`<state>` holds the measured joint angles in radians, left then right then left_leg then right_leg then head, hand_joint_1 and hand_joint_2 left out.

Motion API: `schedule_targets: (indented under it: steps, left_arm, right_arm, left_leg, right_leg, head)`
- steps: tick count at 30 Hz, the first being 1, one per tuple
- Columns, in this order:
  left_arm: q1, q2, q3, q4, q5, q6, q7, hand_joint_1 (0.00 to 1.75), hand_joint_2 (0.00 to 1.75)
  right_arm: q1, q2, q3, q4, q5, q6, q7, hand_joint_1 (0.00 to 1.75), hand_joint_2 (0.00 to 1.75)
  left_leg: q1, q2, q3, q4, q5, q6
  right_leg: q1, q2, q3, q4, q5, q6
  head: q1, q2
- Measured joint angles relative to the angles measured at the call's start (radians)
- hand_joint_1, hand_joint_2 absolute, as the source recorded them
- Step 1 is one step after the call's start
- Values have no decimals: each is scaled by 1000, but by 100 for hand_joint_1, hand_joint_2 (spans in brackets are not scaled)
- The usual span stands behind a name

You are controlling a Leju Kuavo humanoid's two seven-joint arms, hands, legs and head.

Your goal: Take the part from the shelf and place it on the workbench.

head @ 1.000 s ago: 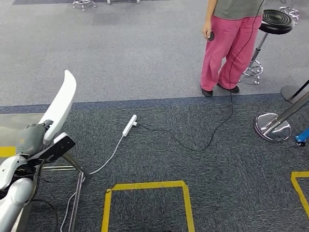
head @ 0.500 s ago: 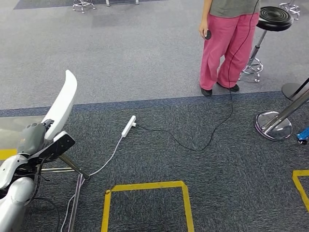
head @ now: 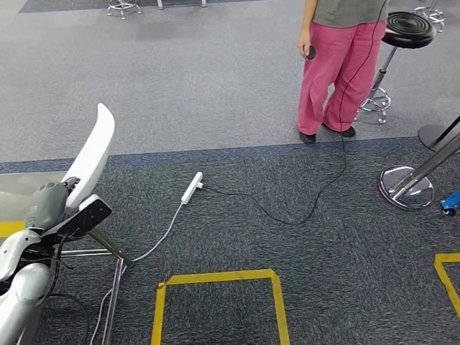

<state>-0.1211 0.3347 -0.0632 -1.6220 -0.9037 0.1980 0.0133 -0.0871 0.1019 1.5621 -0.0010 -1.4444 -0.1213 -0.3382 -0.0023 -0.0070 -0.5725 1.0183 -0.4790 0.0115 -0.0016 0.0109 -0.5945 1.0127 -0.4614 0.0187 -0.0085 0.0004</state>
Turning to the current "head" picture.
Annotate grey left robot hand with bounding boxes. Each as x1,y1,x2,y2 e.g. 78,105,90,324
25,177,80,233

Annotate person's hand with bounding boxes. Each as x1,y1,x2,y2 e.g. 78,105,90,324
296,29,314,60

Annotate white curved car panel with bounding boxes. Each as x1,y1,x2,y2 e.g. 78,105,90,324
61,103,115,211

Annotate stainless steel workbench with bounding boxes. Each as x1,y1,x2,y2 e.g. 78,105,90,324
0,171,136,345

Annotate person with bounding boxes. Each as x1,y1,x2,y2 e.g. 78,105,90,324
296,0,389,145

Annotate black seat chrome stool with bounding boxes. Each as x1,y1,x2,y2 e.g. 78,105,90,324
354,11,438,126

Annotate chrome base stool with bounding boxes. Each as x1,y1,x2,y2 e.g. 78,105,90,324
412,0,446,33
107,0,144,21

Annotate white power strip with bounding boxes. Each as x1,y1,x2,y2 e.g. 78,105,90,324
181,172,204,206

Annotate chrome belt stanchion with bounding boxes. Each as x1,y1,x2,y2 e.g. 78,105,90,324
378,134,460,211

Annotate yellow floor tape outline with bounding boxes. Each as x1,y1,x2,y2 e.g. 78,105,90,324
150,269,291,345

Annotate yellow tape frame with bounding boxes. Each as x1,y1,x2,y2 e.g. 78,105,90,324
0,220,26,238

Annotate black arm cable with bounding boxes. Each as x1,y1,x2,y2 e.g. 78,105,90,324
34,233,90,345

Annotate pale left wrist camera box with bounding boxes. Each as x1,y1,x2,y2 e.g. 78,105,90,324
78,194,106,213

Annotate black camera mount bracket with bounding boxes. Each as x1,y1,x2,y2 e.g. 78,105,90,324
41,197,113,242

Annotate black floor cable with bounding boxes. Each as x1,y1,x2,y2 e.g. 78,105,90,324
202,0,389,226

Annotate white floor cable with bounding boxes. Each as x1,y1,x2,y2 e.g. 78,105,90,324
89,202,185,345

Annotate thin black post stanchion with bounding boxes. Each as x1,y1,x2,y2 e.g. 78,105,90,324
418,114,460,155

